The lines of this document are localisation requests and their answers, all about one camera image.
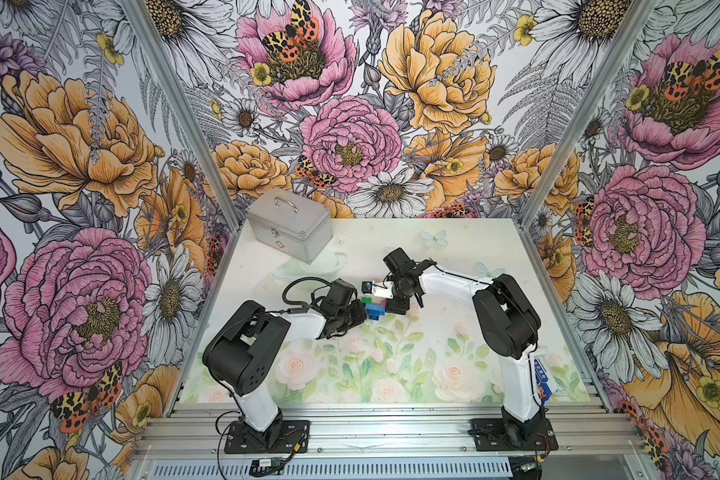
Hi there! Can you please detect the blue card packet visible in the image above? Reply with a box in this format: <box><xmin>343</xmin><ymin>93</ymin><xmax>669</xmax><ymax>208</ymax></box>
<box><xmin>533</xmin><ymin>359</ymin><xmax>557</xmax><ymax>405</ymax></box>

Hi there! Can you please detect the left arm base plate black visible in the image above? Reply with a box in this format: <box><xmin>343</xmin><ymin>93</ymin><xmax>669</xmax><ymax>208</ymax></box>
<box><xmin>223</xmin><ymin>420</ymin><xmax>310</xmax><ymax>455</ymax></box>

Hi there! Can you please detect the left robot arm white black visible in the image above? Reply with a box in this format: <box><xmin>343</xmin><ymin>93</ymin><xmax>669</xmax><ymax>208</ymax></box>
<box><xmin>202</xmin><ymin>276</ymin><xmax>366</xmax><ymax>453</ymax></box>

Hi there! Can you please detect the light blue lego brick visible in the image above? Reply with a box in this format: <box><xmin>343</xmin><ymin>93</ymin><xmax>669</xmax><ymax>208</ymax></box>
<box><xmin>365</xmin><ymin>303</ymin><xmax>386</xmax><ymax>321</ymax></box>

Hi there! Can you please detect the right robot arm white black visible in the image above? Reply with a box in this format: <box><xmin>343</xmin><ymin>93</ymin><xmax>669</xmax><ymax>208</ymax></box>
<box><xmin>383</xmin><ymin>248</ymin><xmax>546</xmax><ymax>450</ymax></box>

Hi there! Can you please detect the aluminium rail frame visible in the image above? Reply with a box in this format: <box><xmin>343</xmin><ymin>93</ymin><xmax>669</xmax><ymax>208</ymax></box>
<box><xmin>135</xmin><ymin>402</ymin><xmax>642</xmax><ymax>460</ymax></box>

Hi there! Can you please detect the small green circuit board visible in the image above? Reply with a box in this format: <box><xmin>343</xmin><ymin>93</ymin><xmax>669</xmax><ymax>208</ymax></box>
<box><xmin>251</xmin><ymin>458</ymin><xmax>280</xmax><ymax>473</ymax></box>

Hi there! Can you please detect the silver metal box with handle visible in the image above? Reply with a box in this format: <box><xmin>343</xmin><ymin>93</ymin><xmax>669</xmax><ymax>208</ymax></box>
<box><xmin>247</xmin><ymin>188</ymin><xmax>333</xmax><ymax>263</ymax></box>

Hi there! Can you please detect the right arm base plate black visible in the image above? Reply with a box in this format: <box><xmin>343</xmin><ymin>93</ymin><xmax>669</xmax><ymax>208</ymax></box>
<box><xmin>468</xmin><ymin>417</ymin><xmax>559</xmax><ymax>454</ymax></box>

